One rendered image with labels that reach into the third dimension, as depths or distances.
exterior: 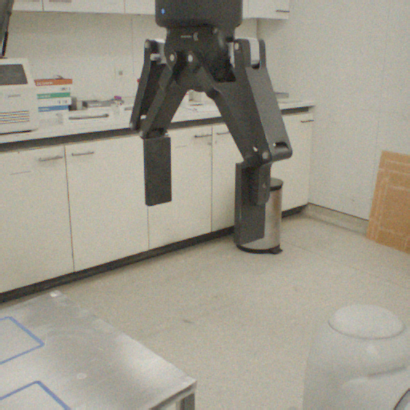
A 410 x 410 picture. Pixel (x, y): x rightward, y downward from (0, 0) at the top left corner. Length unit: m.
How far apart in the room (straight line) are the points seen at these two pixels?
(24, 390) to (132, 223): 2.33
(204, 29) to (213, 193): 3.08
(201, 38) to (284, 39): 3.85
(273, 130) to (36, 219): 2.52
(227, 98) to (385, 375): 0.47
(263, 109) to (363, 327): 0.44
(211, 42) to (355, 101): 3.46
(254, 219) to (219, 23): 0.16
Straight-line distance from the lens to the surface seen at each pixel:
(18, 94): 2.74
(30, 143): 2.83
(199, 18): 0.43
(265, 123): 0.40
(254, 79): 0.41
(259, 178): 0.42
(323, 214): 4.19
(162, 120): 0.52
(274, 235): 3.45
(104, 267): 3.23
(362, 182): 3.93
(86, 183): 2.95
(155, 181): 0.54
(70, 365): 0.96
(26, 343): 1.04
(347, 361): 0.76
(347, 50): 3.92
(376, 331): 0.77
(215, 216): 3.57
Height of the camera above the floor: 1.35
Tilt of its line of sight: 17 degrees down
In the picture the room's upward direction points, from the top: straight up
